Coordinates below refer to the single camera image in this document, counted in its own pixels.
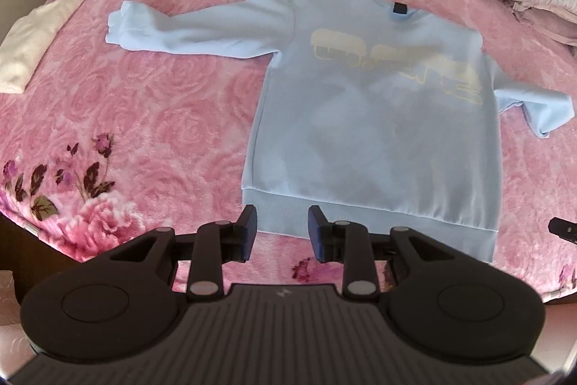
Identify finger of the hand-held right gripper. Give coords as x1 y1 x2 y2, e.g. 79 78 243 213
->
547 218 577 242

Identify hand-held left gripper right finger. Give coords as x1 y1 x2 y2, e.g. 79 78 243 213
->
308 205 456 301

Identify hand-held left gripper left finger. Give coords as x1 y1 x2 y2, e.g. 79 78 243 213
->
107 205 259 303

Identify light blue sweatshirt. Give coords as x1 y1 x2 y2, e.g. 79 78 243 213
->
105 0 574 264

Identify pink floral blanket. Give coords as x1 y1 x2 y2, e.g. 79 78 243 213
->
0 0 577 305

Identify pale pink cloth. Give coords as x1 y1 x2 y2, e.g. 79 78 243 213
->
511 0 577 52

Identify folded cream cloth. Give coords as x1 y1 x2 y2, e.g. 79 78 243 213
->
0 0 85 93

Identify dark wooden bed frame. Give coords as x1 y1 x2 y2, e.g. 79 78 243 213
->
0 214 91 305

